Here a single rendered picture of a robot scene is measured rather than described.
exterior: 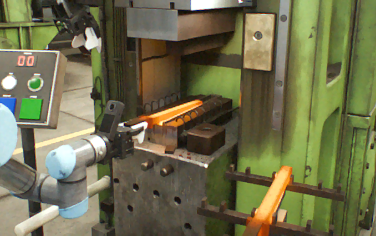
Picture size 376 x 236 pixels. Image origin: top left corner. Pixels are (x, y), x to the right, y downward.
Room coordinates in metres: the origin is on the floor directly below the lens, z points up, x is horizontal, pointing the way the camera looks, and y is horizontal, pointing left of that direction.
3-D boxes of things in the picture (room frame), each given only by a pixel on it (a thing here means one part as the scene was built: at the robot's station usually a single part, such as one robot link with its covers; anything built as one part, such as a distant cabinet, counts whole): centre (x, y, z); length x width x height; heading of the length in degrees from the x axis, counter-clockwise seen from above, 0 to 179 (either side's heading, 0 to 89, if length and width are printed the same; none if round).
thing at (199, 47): (1.52, -0.02, 1.24); 0.30 x 0.07 x 0.06; 149
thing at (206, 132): (1.28, -0.06, 0.95); 0.12 x 0.08 x 0.06; 149
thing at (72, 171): (0.98, 0.30, 1.00); 0.11 x 0.08 x 0.09; 149
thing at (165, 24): (1.50, 0.02, 1.32); 0.42 x 0.20 x 0.10; 149
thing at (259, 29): (1.27, -0.21, 1.27); 0.09 x 0.02 x 0.17; 59
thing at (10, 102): (1.41, 0.66, 1.01); 0.07 x 0.05 x 0.07; 84
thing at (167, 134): (1.50, 0.02, 0.96); 0.42 x 0.20 x 0.09; 149
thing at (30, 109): (1.40, 0.56, 1.01); 0.07 x 0.05 x 0.07; 84
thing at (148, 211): (1.48, -0.03, 0.69); 0.56 x 0.38 x 0.45; 149
